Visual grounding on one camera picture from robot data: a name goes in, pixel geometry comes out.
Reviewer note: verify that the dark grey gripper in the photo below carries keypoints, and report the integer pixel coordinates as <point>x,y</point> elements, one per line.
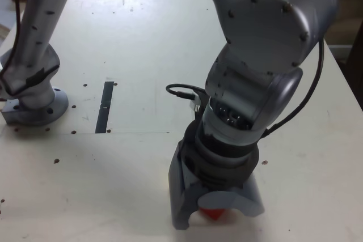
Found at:
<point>195,188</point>

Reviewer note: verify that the red cube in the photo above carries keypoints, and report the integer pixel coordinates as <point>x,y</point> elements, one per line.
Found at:
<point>212,214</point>

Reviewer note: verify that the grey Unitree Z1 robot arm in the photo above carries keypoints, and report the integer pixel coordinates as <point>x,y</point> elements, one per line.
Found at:
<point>269,26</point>

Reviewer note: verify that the black tape strip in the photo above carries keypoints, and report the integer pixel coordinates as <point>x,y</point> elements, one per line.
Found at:
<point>104,106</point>

